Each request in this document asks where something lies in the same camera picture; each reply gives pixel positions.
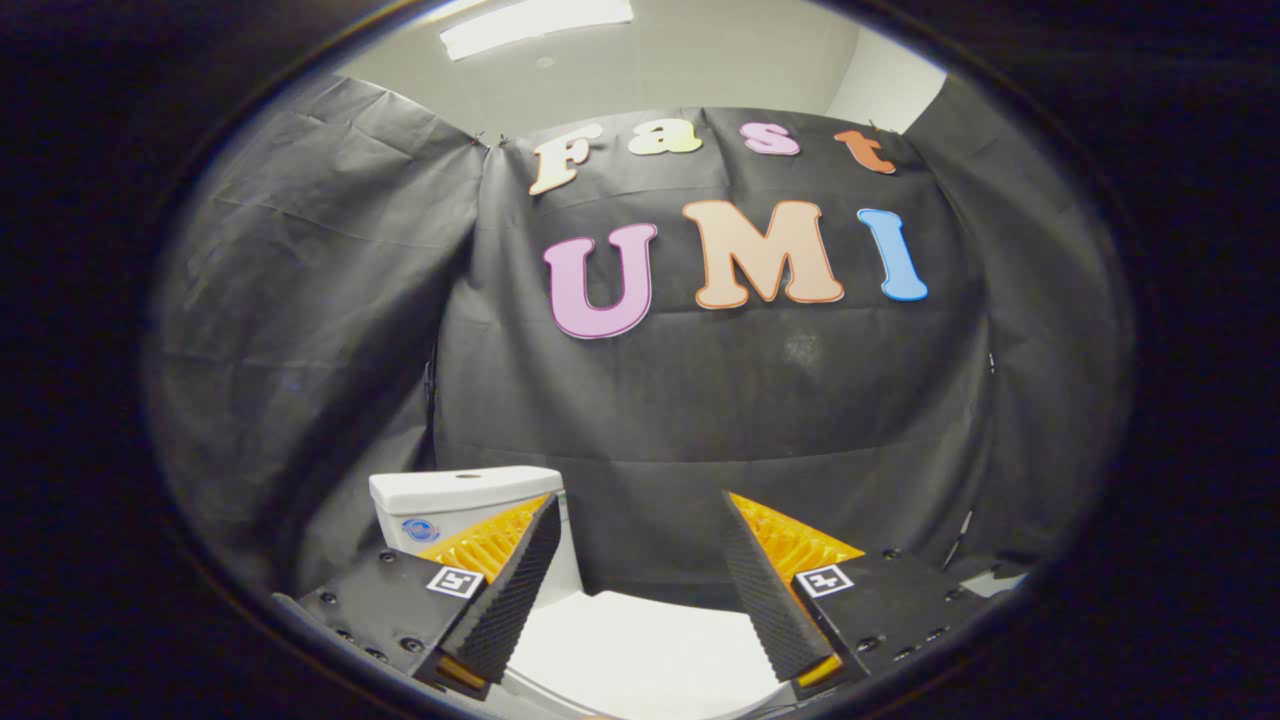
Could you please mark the ceiling light panel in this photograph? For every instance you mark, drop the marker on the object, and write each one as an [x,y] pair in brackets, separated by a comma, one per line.
[535,22]

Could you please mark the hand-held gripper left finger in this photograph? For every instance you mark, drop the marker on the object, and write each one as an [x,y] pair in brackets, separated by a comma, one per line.
[510,590]

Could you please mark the white toilet lid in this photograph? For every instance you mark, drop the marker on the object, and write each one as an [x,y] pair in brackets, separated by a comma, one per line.
[640,650]

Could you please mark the white toilet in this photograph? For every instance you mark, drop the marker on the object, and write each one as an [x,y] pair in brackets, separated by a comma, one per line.
[470,492]

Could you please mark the black backdrop cloth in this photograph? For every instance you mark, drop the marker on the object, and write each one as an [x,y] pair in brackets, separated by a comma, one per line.
[700,400]

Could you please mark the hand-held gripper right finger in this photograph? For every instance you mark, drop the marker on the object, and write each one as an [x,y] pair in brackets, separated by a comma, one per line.
[765,595]

